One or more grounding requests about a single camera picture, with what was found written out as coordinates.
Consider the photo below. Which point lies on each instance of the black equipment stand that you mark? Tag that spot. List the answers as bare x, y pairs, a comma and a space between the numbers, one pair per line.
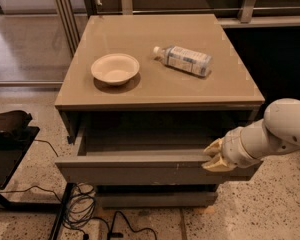
16, 136

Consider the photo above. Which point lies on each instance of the white paper bowl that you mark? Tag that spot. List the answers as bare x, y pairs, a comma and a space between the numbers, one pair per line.
115, 69

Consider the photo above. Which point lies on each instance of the grey drawer cabinet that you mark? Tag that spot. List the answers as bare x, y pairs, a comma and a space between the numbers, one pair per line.
158, 96

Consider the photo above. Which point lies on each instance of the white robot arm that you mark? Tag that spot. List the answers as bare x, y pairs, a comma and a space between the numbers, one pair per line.
277, 133

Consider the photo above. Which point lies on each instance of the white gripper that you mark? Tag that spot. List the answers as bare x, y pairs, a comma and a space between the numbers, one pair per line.
232, 148

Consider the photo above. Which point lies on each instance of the clear plastic water bottle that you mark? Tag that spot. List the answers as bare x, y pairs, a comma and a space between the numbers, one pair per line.
189, 61

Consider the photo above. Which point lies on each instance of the grey top drawer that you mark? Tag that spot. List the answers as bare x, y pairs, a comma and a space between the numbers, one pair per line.
144, 157

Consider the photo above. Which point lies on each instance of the grey drawer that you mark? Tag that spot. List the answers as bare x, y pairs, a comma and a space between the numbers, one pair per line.
174, 199
144, 157

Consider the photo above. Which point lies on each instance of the grey bottom drawer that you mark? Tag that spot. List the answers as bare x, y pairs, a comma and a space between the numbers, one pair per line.
174, 199

